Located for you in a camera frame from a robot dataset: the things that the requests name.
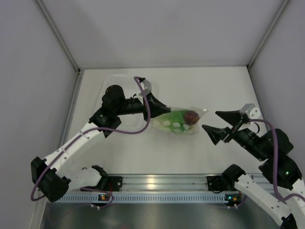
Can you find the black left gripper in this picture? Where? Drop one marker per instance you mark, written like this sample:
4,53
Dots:
158,109

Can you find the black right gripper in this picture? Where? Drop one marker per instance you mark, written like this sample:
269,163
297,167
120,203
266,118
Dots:
231,117

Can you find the fake green lettuce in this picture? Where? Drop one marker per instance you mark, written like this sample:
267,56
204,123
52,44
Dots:
171,122

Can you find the clear dotted zip bag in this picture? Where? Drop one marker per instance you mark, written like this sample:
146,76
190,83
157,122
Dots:
194,129

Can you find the fake red apple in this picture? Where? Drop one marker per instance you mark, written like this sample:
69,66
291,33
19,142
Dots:
191,117

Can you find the fake yellow lemon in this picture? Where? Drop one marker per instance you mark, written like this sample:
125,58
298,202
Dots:
186,127

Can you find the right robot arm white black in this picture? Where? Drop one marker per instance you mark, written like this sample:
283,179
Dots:
286,206

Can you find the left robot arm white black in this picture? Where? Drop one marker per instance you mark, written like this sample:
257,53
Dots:
52,174

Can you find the white perforated plastic basket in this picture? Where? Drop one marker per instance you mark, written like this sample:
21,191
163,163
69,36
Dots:
114,104

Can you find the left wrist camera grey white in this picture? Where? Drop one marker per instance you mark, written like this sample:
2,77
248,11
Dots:
145,87

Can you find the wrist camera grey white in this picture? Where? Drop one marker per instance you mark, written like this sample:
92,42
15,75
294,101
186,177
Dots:
145,87
251,111

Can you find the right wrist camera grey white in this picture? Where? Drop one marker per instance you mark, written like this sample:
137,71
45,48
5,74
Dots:
251,111

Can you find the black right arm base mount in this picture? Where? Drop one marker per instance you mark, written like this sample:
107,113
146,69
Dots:
218,184

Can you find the aluminium mounting rail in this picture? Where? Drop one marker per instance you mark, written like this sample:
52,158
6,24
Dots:
164,183

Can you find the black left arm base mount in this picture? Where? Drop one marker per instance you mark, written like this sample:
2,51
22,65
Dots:
112,182

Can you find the grey slotted cable duct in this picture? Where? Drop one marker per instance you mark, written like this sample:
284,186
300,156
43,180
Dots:
99,198

